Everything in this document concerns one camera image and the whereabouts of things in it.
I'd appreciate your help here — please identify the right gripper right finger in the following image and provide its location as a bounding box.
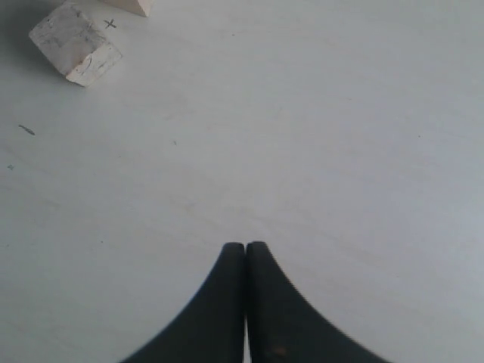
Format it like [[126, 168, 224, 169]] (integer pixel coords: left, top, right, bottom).
[[246, 241, 385, 362]]

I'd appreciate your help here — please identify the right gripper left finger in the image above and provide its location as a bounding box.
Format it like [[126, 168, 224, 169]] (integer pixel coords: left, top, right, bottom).
[[125, 243, 246, 363]]

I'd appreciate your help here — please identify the small light wooden cube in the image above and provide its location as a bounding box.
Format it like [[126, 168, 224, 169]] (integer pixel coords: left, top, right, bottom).
[[29, 1, 122, 87]]

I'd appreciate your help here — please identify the large light wooden cube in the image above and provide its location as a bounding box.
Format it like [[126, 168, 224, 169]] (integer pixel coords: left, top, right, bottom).
[[101, 0, 154, 17]]

